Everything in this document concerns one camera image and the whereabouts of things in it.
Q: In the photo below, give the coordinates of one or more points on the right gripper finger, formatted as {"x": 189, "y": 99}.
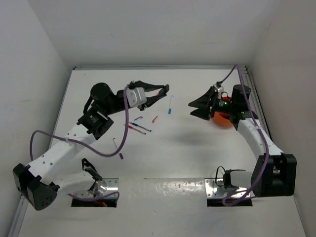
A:
{"x": 203, "y": 102}
{"x": 201, "y": 114}

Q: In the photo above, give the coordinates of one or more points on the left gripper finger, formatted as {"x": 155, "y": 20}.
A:
{"x": 151, "y": 100}
{"x": 149, "y": 87}

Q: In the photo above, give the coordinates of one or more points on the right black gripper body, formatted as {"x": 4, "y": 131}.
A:
{"x": 221, "y": 105}

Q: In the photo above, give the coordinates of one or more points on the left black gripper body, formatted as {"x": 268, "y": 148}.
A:
{"x": 117, "y": 105}

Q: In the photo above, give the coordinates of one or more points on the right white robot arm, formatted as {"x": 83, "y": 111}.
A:
{"x": 274, "y": 173}

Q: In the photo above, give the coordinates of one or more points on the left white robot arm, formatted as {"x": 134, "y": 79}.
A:
{"x": 37, "y": 181}

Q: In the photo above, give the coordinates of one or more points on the orange divided container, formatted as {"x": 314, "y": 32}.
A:
{"x": 222, "y": 120}

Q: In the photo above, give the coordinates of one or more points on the blue capped white pen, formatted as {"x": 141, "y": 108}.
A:
{"x": 170, "y": 105}

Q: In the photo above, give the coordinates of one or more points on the blue ballpoint pen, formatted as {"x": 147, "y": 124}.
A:
{"x": 146, "y": 129}

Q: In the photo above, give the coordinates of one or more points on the red ballpoint pen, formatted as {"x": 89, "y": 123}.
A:
{"x": 137, "y": 130}

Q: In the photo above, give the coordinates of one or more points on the purple capped white pen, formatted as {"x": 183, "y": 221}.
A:
{"x": 116, "y": 146}

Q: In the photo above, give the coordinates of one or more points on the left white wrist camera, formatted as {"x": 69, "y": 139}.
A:
{"x": 136, "y": 97}

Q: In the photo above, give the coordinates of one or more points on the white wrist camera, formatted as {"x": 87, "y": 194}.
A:
{"x": 218, "y": 87}
{"x": 136, "y": 97}

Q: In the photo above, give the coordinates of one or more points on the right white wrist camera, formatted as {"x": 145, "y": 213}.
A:
{"x": 218, "y": 87}

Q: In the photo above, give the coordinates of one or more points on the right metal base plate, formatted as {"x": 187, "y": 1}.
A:
{"x": 216, "y": 191}

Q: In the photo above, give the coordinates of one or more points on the metal base plate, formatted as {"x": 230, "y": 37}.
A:
{"x": 102, "y": 188}
{"x": 216, "y": 191}

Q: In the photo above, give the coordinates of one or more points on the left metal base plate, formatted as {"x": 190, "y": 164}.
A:
{"x": 102, "y": 188}

